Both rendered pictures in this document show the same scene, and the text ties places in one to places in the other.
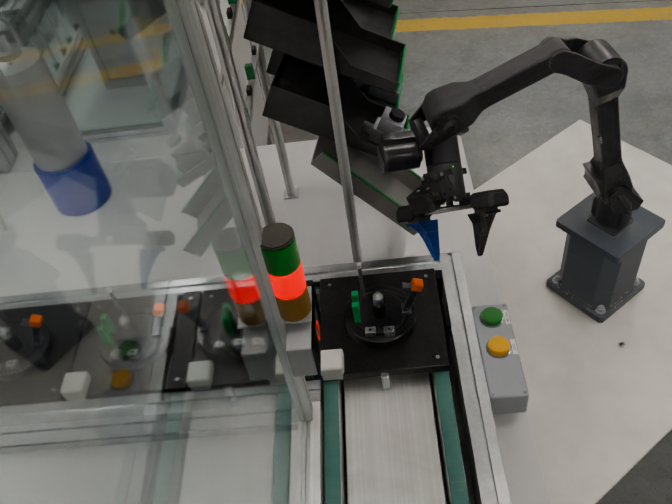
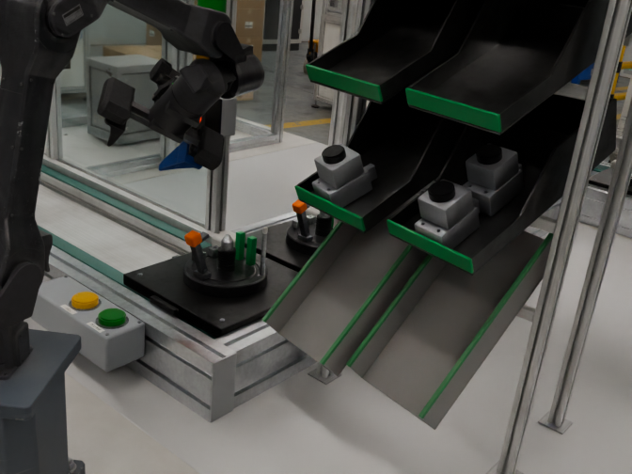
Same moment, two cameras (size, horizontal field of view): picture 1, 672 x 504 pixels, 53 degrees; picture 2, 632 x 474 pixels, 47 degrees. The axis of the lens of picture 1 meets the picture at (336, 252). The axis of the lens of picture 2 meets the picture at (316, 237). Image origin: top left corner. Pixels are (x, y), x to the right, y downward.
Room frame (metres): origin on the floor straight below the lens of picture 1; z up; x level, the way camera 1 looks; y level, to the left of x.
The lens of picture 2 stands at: (1.51, -0.92, 1.51)
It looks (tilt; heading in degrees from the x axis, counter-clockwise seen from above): 22 degrees down; 122
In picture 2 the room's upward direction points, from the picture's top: 6 degrees clockwise
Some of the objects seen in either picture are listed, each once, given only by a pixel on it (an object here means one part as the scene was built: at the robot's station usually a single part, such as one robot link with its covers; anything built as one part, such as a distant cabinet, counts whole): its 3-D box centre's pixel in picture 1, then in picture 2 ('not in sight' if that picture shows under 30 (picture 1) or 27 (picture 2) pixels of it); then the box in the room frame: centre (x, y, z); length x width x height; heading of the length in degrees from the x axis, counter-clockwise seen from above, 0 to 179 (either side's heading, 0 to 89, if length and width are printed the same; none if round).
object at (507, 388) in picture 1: (497, 356); (86, 320); (0.70, -0.27, 0.93); 0.21 x 0.07 x 0.06; 174
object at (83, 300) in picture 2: (498, 347); (85, 302); (0.70, -0.27, 0.96); 0.04 x 0.04 x 0.02
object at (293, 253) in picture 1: (279, 250); (212, 8); (0.63, 0.07, 1.38); 0.05 x 0.05 x 0.05
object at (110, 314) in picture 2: (491, 317); (112, 320); (0.77, -0.28, 0.96); 0.04 x 0.04 x 0.02
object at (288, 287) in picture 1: (285, 275); not in sight; (0.63, 0.07, 1.33); 0.05 x 0.05 x 0.05
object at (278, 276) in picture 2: (380, 321); (225, 283); (0.81, -0.06, 0.96); 0.24 x 0.24 x 0.02; 84
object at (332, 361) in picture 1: (331, 364); (228, 245); (0.72, 0.04, 0.97); 0.05 x 0.05 x 0.04; 84
